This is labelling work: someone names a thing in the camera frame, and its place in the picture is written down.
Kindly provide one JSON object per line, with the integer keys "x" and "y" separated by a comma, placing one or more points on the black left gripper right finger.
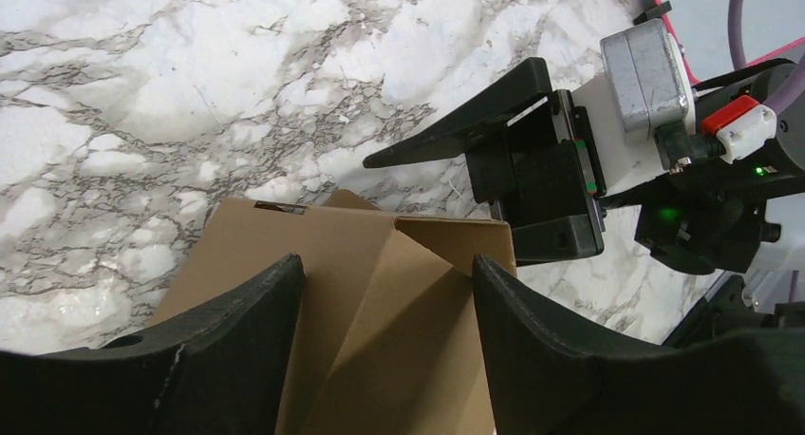
{"x": 553, "y": 371}

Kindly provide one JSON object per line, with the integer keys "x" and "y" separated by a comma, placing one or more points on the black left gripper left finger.
{"x": 218, "y": 368}

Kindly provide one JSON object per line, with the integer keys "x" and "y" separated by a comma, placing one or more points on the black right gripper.
{"x": 536, "y": 174}

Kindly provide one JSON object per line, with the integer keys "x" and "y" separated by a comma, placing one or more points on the brown cardboard box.
{"x": 386, "y": 340}

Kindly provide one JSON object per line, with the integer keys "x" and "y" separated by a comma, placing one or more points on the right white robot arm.
{"x": 705, "y": 214}

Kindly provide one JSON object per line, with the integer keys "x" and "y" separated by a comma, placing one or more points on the black whiteboard stand foot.
{"x": 656, "y": 12}

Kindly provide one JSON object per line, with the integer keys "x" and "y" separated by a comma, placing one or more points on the pink-framed whiteboard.
{"x": 770, "y": 29}

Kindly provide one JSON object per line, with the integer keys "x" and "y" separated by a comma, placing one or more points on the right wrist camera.
{"x": 643, "y": 86}

